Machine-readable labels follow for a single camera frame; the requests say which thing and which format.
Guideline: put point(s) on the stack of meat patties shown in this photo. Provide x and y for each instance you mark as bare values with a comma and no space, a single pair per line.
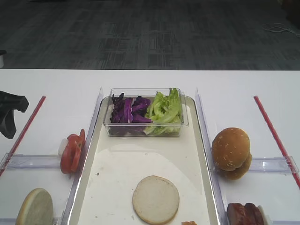
247,214

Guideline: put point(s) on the tomato slice front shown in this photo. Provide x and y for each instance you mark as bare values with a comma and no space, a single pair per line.
80,143

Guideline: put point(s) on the clear pusher track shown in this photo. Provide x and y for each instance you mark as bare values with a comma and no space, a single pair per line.
21,161
284,165

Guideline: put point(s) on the right upper clear pusher track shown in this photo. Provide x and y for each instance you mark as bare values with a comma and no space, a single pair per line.
284,165

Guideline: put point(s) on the left upper clear pusher track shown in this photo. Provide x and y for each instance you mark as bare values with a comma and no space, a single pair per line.
21,161

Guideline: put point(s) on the white metal tray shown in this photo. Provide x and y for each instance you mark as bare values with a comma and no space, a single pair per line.
115,165

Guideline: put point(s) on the right red rail strip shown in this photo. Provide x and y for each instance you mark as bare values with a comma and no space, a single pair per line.
278,141

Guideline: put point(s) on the white pusher block tomato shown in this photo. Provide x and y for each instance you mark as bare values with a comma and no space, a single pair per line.
62,146

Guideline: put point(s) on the white pusher block patties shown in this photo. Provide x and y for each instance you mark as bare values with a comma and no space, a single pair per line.
266,218

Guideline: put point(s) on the bottom bun slice on tray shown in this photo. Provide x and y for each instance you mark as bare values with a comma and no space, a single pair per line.
155,200

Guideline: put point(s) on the standing bun slice left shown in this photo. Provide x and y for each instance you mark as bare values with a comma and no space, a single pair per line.
36,209

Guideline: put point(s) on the clear plastic salad container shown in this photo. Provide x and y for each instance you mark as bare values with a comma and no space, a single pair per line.
137,129

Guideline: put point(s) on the purple cabbage leaves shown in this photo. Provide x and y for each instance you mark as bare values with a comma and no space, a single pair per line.
129,110

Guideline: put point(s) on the left red rail strip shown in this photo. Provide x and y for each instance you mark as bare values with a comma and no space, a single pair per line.
21,136

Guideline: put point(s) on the bun top behind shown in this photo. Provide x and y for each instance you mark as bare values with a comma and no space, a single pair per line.
239,172

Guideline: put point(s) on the green lettuce leaves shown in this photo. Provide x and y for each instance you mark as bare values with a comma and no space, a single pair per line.
164,109

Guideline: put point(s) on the red rail strip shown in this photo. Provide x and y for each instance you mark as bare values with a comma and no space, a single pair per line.
278,141
21,136

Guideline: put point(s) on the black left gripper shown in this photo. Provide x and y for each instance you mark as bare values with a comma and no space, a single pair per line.
8,103

